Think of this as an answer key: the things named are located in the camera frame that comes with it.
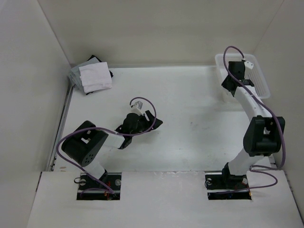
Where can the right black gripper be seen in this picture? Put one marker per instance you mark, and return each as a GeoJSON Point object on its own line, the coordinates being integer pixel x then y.
{"type": "Point", "coordinates": [224, 84]}

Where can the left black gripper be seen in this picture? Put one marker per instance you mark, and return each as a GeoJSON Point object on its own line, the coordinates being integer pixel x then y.
{"type": "Point", "coordinates": [148, 127]}

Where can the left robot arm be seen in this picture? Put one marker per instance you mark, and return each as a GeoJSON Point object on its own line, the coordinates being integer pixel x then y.
{"type": "Point", "coordinates": [83, 147]}

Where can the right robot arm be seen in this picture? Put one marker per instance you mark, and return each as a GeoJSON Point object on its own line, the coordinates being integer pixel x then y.
{"type": "Point", "coordinates": [264, 133]}

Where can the folded black tank top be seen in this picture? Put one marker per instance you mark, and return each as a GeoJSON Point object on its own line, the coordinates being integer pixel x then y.
{"type": "Point", "coordinates": [96, 58]}

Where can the folded grey tank top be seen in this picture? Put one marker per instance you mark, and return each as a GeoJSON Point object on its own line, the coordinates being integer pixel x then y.
{"type": "Point", "coordinates": [74, 74]}

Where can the white plastic basket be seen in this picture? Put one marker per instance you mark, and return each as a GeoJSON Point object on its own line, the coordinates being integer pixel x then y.
{"type": "Point", "coordinates": [255, 75]}

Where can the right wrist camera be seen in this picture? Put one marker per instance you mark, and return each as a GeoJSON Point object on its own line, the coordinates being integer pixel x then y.
{"type": "Point", "coordinates": [248, 65]}

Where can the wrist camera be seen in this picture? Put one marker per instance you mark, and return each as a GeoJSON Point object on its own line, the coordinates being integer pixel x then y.
{"type": "Point", "coordinates": [248, 65]}
{"type": "Point", "coordinates": [136, 108]}

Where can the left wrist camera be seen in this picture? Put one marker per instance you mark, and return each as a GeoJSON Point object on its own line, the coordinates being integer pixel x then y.
{"type": "Point", "coordinates": [136, 108]}

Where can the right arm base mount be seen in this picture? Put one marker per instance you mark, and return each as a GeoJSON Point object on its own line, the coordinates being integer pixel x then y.
{"type": "Point", "coordinates": [220, 189]}

